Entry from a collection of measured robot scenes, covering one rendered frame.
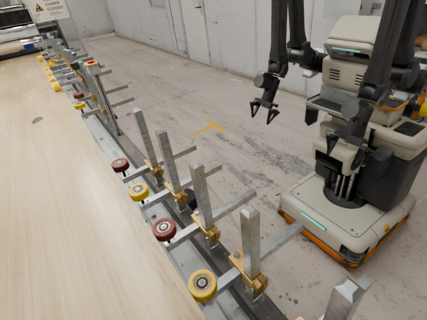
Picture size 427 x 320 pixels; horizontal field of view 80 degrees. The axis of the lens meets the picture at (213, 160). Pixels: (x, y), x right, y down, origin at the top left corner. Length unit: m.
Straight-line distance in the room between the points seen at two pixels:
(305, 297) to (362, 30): 1.41
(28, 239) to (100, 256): 0.32
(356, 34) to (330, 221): 1.06
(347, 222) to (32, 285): 1.57
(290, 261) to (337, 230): 0.39
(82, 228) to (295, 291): 1.27
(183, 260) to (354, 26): 1.17
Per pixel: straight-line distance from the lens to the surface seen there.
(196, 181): 0.80
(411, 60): 1.09
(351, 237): 1.73
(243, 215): 0.63
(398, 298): 1.94
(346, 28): 1.25
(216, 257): 1.07
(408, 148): 1.61
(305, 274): 1.85
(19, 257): 1.13
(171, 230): 0.91
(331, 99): 1.35
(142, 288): 0.83
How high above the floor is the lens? 1.60
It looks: 36 degrees down
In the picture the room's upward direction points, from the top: 8 degrees counter-clockwise
